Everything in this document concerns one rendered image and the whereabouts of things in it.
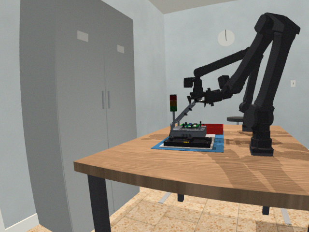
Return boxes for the red bin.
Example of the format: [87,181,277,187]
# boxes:
[202,124,223,134]

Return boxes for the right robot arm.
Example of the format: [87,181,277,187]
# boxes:
[183,47,264,113]

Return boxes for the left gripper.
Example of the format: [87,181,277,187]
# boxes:
[194,88,223,106]

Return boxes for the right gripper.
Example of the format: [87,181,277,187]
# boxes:
[187,85,207,104]

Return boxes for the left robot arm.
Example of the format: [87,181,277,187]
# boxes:
[218,13,300,154]

